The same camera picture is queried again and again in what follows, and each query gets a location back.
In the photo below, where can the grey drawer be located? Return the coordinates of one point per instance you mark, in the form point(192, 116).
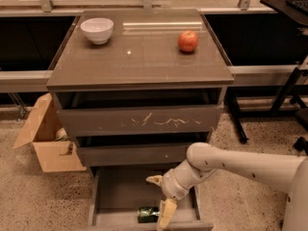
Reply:
point(120, 150)
point(130, 112)
point(120, 191)

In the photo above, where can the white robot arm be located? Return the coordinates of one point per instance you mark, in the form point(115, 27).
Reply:
point(285, 173)

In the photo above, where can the white ceramic bowl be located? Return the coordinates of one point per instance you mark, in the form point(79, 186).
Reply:
point(97, 30)

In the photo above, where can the red apple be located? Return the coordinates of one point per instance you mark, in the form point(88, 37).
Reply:
point(188, 41)

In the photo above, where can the bottom grey drawer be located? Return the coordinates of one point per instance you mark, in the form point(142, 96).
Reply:
point(120, 191)

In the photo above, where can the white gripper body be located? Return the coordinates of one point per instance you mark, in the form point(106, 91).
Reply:
point(168, 186)

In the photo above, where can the white object in box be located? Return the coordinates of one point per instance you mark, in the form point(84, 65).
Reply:
point(61, 135)

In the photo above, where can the grey drawer cabinet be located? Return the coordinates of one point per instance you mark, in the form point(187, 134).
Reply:
point(142, 54)

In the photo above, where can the green soda can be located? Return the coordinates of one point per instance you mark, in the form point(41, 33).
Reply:
point(148, 214)

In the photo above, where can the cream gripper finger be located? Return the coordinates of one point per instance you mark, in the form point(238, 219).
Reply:
point(167, 210)
point(155, 179)

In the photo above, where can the middle grey drawer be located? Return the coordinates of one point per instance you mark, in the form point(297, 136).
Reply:
point(120, 150)

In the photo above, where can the cardboard box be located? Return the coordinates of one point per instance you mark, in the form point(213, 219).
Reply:
point(40, 130)

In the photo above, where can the black office chair base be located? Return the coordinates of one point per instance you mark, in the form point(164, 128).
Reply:
point(302, 117)

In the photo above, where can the top grey drawer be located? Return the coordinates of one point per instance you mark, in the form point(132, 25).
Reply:
point(130, 112)

